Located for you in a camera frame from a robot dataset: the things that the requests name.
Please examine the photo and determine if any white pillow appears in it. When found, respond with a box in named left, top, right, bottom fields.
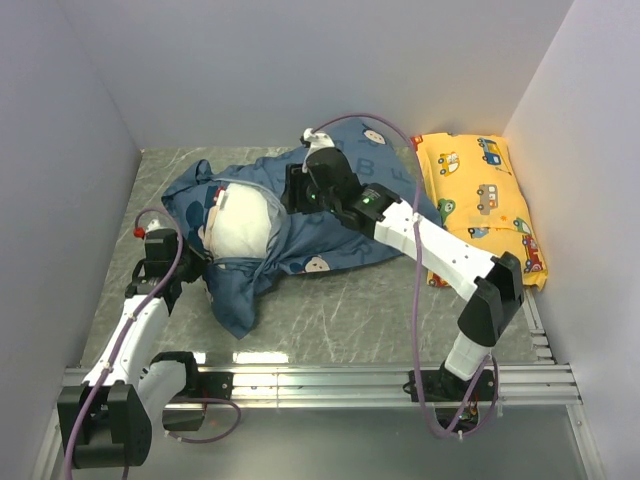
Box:
left=198, top=182, right=280, bottom=260

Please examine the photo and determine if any blue cartoon mouse pillowcase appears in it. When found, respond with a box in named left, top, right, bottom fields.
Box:
left=160, top=118, right=444, bottom=341

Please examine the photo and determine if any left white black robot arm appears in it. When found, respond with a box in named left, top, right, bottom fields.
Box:
left=57, top=227, right=207, bottom=476

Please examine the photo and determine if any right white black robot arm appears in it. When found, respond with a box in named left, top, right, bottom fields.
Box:
left=282, top=142, right=524, bottom=400

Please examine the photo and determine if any yellow car print pillow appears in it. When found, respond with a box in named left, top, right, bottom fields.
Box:
left=412, top=133, right=548, bottom=289

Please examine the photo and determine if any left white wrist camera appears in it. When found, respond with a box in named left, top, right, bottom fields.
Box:
left=133, top=219, right=162, bottom=240

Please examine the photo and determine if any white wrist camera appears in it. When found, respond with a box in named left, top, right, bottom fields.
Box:
left=300, top=128, right=335, bottom=158
left=133, top=219, right=162, bottom=240

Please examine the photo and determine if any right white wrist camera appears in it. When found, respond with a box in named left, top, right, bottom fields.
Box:
left=300, top=128, right=335, bottom=158

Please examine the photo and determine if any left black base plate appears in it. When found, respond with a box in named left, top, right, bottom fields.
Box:
left=171, top=371, right=234, bottom=403

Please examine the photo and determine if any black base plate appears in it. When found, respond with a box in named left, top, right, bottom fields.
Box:
left=420, top=369, right=498, bottom=403
left=171, top=371, right=234, bottom=403

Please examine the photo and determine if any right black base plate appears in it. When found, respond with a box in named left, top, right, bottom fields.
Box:
left=420, top=369, right=498, bottom=403

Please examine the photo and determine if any aluminium mounting rail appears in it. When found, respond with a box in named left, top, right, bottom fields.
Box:
left=59, top=363, right=584, bottom=411

